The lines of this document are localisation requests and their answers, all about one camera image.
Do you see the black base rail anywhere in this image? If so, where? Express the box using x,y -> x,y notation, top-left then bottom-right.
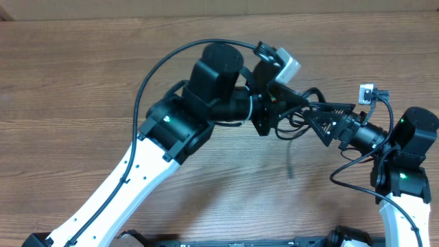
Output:
146,236 -> 327,247

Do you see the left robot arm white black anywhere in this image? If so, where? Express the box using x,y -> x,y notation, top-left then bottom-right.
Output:
24,39 -> 307,246

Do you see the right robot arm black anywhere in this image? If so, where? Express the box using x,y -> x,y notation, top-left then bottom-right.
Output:
302,103 -> 438,246

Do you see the thick black usb cable coil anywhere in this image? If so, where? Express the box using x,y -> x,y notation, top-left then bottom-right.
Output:
274,87 -> 330,141

